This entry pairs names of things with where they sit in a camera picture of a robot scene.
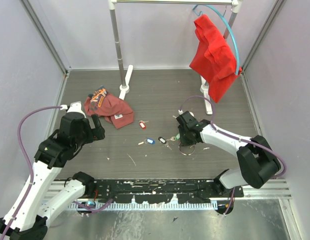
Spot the key with green tag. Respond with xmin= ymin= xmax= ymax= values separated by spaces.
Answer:
xmin=167 ymin=133 xmax=180 ymax=142

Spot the large metal keyring with clips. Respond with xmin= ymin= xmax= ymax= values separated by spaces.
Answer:
xmin=178 ymin=143 xmax=195 ymax=156

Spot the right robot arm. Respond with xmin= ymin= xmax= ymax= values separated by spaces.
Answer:
xmin=176 ymin=111 xmax=282 ymax=197

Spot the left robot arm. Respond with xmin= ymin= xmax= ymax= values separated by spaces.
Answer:
xmin=0 ymin=101 xmax=105 ymax=240

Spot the crumpled dusty red shirt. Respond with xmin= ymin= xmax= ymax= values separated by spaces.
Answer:
xmin=84 ymin=85 xmax=135 ymax=129

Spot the key with black windowed tag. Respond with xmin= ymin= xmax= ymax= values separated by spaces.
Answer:
xmin=158 ymin=136 xmax=172 ymax=151

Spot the key with blue tag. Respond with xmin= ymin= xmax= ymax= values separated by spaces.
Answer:
xmin=138 ymin=138 xmax=155 ymax=146

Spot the key with red tag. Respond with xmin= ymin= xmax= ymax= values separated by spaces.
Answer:
xmin=139 ymin=120 xmax=149 ymax=130

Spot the red cloth on hanger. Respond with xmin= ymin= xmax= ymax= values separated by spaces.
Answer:
xmin=189 ymin=14 xmax=239 ymax=103

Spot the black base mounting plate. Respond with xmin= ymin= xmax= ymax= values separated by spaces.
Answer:
xmin=80 ymin=178 xmax=232 ymax=204

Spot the blue clothes hanger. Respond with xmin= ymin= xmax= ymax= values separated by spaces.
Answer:
xmin=201 ymin=0 xmax=243 ymax=75

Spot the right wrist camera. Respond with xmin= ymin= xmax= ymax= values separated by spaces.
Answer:
xmin=178 ymin=109 xmax=195 ymax=122

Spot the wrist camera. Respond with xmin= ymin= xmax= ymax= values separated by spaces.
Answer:
xmin=60 ymin=101 xmax=86 ymax=117
xmin=178 ymin=109 xmax=195 ymax=122

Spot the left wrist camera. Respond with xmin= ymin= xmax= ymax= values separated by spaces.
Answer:
xmin=60 ymin=101 xmax=86 ymax=117

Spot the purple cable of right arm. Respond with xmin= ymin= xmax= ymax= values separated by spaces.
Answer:
xmin=178 ymin=95 xmax=288 ymax=216

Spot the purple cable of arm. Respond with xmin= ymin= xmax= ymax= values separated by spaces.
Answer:
xmin=178 ymin=95 xmax=288 ymax=216
xmin=0 ymin=104 xmax=113 ymax=238

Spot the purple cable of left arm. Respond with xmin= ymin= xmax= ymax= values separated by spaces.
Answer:
xmin=0 ymin=104 xmax=113 ymax=238

